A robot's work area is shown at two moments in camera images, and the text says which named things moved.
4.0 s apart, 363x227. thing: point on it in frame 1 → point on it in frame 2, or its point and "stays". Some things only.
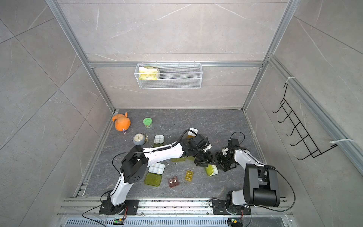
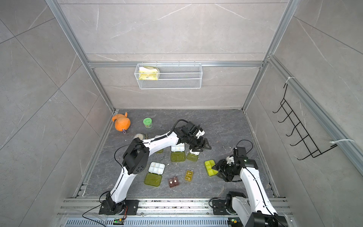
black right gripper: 225,167 → 221,163
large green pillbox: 211,170 stays
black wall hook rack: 307,142 stays
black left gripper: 207,161 → 200,147
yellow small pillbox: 188,176 stays
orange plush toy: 121,122 stays
